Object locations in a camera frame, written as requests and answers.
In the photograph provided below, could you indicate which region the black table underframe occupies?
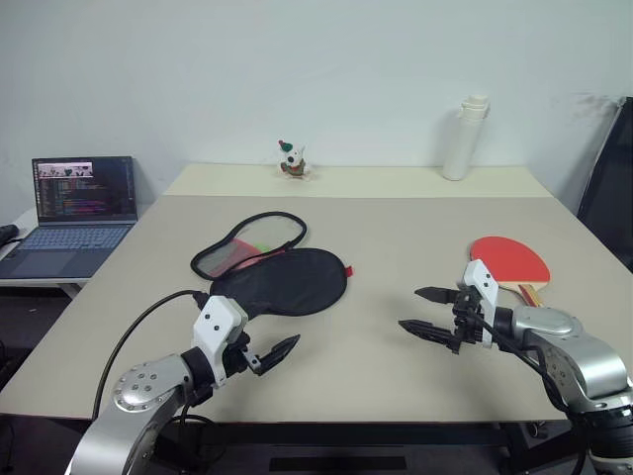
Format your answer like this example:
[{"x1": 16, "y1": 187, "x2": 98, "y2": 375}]
[{"x1": 152, "y1": 420, "x2": 570, "y2": 475}]

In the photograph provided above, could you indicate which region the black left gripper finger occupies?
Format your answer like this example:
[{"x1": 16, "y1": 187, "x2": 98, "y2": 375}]
[{"x1": 249, "y1": 333, "x2": 302, "y2": 377}]

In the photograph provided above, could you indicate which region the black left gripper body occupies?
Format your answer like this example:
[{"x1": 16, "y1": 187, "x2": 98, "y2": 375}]
[{"x1": 221, "y1": 329, "x2": 263, "y2": 378}]

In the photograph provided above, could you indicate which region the tall white bottle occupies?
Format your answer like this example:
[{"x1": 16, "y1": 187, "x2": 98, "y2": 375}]
[{"x1": 441, "y1": 92, "x2": 493, "y2": 182}]

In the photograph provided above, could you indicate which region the small white plush dog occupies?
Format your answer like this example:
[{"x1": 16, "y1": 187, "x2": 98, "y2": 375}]
[{"x1": 276, "y1": 139, "x2": 315, "y2": 182}]

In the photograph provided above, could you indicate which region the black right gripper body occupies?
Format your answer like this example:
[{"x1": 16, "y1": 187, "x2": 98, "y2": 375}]
[{"x1": 447, "y1": 286, "x2": 487, "y2": 355}]

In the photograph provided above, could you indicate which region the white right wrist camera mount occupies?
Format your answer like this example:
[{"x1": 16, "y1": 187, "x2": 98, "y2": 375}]
[{"x1": 454, "y1": 259, "x2": 499, "y2": 348}]

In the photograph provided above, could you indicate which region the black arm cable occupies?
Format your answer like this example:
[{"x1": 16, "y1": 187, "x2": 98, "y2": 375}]
[
  {"x1": 472, "y1": 304, "x2": 590, "y2": 475},
  {"x1": 92, "y1": 290, "x2": 210, "y2": 422}
]

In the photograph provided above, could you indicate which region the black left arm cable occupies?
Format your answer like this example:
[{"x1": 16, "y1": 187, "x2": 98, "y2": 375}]
[{"x1": 92, "y1": 290, "x2": 210, "y2": 422}]

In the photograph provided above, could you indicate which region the grey open laptop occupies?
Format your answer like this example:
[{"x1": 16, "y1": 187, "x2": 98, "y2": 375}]
[{"x1": 0, "y1": 156, "x2": 139, "y2": 280}]

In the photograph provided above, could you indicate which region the white side table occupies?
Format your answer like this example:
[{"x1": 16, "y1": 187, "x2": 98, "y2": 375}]
[{"x1": 0, "y1": 207, "x2": 93, "y2": 301}]

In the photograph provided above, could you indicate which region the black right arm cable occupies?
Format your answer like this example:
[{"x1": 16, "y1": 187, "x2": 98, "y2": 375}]
[{"x1": 472, "y1": 304, "x2": 590, "y2": 475}]

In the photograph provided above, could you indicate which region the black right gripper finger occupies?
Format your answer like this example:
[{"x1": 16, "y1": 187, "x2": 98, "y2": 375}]
[
  {"x1": 413, "y1": 285, "x2": 459, "y2": 305},
  {"x1": 398, "y1": 320, "x2": 455, "y2": 349}
]

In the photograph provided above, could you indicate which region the black mesh paddle case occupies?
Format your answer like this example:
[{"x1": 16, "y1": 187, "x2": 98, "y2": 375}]
[{"x1": 190, "y1": 211, "x2": 357, "y2": 320}]

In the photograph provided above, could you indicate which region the red table tennis paddle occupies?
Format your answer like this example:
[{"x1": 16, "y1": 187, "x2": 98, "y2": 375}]
[{"x1": 466, "y1": 236, "x2": 552, "y2": 309}]

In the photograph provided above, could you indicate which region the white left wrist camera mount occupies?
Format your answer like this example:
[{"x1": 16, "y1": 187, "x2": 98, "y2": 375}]
[{"x1": 191, "y1": 295, "x2": 248, "y2": 388}]

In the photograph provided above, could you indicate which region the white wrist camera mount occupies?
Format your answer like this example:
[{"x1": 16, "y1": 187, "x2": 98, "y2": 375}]
[
  {"x1": 191, "y1": 295, "x2": 248, "y2": 388},
  {"x1": 454, "y1": 259, "x2": 499, "y2": 348}
]

